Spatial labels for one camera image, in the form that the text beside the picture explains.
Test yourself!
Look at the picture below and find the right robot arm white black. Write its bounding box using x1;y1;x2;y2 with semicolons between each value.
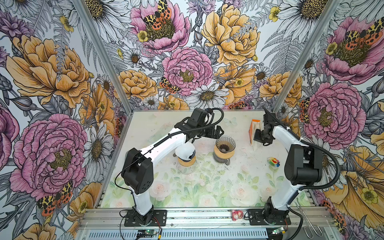
254;108;323;225

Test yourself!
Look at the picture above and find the grey glass dripper cone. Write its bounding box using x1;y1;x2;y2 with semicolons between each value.
216;136;236;154

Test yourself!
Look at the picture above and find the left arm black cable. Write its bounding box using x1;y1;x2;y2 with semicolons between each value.
113;107;225;196

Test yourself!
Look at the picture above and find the aluminium front rail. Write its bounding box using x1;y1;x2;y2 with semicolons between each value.
76;206;343;240

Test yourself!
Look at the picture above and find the coffee filter pack orange top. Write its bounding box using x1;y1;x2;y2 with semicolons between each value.
249;119;262;151

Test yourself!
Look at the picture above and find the green circuit board right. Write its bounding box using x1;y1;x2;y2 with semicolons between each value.
271;227;286;235

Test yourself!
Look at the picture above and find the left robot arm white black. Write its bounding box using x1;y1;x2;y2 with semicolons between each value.
120;108;224;227

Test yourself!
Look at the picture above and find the green circuit board left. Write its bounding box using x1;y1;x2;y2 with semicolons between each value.
136;230;159;239

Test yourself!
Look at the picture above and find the grey ribbed glass pitcher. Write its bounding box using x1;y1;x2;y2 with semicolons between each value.
213;154;231;166

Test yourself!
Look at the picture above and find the wooden dripper ring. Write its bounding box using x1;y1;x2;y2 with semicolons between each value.
177;155;197;168
213;146;235;160

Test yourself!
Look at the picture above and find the white paper coffee filter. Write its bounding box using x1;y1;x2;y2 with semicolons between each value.
175;142;196;162

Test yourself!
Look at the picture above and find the metal wire hook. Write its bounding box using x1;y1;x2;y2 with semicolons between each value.
295;201;324;240

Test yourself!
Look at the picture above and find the colourful small toy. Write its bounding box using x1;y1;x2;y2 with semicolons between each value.
268;157;280;168

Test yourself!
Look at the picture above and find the green circuit board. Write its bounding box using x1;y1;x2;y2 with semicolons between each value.
136;230;159;239
271;227;286;235

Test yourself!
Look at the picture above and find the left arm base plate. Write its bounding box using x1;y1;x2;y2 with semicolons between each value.
124;210;168;227

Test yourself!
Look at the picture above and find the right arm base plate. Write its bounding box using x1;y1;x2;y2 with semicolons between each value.
248;209;292;226

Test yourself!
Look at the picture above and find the pink toy on rail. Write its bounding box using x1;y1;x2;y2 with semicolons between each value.
232;210;244;221

